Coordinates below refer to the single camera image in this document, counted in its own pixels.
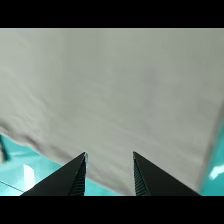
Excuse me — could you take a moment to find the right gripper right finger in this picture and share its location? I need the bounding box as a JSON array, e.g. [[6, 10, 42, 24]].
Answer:
[[132, 151, 201, 197]]

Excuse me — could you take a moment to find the beige T-shirt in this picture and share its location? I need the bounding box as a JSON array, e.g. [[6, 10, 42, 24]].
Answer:
[[0, 28, 224, 197]]

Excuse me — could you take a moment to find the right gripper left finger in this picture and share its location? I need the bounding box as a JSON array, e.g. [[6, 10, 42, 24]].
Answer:
[[21, 151, 89, 197]]

